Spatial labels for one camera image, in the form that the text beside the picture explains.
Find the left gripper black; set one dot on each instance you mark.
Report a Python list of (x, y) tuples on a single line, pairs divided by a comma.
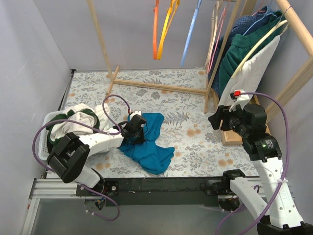
[(133, 136)]

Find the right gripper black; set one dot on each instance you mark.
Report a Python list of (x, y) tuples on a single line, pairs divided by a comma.
[(220, 117)]

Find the teal blue t shirt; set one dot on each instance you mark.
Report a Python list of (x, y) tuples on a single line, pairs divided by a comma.
[(151, 157)]

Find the light blue hanger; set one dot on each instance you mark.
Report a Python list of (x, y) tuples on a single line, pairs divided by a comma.
[(190, 31)]

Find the beige wooden hanger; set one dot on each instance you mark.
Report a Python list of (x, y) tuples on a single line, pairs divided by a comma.
[(214, 26)]

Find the pink wire hanger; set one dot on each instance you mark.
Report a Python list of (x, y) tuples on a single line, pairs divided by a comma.
[(219, 28)]

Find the yellow plastic hanger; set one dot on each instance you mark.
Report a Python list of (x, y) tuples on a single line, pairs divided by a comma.
[(169, 17)]

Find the orange plastic hanger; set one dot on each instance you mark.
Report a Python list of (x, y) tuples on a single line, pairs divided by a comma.
[(155, 25)]

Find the white t shirt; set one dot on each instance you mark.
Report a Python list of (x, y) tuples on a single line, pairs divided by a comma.
[(105, 123)]

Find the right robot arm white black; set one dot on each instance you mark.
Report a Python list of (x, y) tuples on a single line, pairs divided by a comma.
[(277, 214)]

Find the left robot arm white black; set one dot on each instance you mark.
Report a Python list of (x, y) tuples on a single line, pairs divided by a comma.
[(68, 158)]

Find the cream plastic hanger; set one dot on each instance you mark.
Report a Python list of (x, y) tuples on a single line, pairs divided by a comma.
[(277, 26)]

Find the blue checked shirt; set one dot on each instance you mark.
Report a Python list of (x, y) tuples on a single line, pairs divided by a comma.
[(244, 23)]

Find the floral table cloth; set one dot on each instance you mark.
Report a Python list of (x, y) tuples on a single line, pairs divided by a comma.
[(199, 151)]

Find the white garment right rack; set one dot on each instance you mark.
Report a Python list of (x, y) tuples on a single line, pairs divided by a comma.
[(249, 77)]

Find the teal green garment right rack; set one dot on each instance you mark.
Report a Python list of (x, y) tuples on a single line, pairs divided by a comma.
[(240, 46)]

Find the white plastic laundry basket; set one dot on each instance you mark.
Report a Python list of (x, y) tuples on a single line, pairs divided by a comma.
[(43, 152)]

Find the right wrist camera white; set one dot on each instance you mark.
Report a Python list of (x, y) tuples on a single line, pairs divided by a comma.
[(240, 100)]

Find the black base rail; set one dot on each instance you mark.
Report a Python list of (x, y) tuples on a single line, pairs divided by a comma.
[(205, 191)]

